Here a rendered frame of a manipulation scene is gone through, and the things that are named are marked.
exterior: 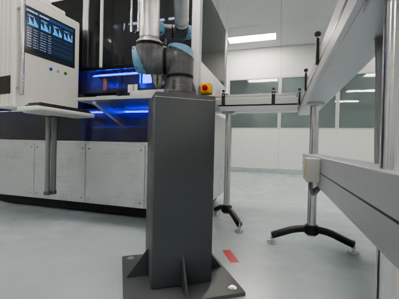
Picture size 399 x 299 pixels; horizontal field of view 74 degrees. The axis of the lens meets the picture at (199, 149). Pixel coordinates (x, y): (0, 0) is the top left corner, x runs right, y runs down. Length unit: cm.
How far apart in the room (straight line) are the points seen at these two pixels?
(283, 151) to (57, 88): 515
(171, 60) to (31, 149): 190
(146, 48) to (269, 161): 548
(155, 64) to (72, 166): 151
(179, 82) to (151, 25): 27
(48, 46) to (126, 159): 97
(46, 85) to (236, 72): 517
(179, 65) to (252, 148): 539
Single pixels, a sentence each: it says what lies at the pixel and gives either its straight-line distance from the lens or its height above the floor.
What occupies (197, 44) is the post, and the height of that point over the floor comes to 131.
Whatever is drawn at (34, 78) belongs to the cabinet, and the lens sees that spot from 216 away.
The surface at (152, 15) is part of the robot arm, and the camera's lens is 125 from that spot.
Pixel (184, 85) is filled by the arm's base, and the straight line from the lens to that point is 114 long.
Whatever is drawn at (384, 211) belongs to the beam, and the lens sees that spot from 47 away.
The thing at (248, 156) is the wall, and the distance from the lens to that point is 645.
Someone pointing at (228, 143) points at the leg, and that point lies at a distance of 199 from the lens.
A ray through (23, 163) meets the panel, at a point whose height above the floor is 39.
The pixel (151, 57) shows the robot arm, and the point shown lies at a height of 95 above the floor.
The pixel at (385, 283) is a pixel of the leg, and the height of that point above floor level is 37.
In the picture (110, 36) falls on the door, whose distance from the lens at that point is 241.
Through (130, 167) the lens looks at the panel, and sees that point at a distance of 213.
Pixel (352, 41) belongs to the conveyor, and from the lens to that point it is 78.
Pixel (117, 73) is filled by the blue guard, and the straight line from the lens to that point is 227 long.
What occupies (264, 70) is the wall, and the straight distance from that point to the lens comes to 668.
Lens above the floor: 58
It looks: 1 degrees down
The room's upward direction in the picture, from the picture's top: 1 degrees clockwise
